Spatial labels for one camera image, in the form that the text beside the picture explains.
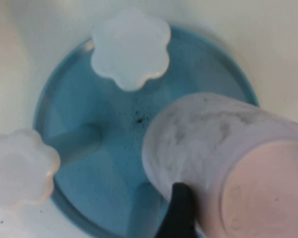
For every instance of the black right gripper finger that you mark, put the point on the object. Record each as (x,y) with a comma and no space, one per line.
(180,213)

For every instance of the pink plastic cup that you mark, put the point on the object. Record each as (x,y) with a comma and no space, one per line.
(213,148)

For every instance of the blue cup stand white caps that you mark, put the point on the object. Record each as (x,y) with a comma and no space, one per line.
(101,161)

